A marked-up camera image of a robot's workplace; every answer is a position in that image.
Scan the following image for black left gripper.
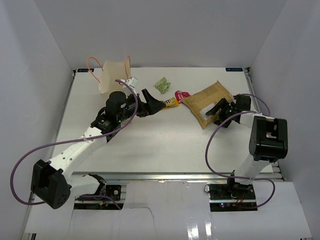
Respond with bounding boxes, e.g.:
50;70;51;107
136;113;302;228
117;89;166;123

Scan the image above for cream paper bag orange handles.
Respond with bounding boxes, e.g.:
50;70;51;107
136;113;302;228
86;55;132;95

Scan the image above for aluminium front rail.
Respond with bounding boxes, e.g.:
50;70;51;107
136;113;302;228
72;172;286;181

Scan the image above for blue right corner label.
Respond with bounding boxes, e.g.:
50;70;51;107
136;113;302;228
225;67;243;72

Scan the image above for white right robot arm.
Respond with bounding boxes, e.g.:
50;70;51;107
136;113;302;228
204;93;288;200

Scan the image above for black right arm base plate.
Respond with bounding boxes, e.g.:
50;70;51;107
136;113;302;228
203;183;258;213

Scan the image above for pink red snack packet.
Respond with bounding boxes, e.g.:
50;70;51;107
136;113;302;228
174;90;191;104

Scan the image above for blue corner label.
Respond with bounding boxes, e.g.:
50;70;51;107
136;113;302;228
225;67;243;72
76;68;95;73

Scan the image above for large brown kraft snack bag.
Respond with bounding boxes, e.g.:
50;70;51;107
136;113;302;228
181;81;233;129

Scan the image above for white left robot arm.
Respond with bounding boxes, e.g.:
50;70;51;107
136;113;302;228
31;89;166;209

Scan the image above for yellow M&M's packet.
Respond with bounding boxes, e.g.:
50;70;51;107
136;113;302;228
161;97;180;110

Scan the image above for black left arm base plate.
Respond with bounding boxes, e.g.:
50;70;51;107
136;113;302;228
76;184;122;207

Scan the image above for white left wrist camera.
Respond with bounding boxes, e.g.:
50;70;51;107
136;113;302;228
120;76;138;89

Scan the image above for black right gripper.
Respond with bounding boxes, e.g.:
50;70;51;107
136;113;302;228
206;98;238;129

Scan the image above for green crumpled snack packet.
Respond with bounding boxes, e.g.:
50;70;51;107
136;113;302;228
153;77;171;94

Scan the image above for blue left corner label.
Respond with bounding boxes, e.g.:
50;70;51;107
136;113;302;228
76;68;95;73

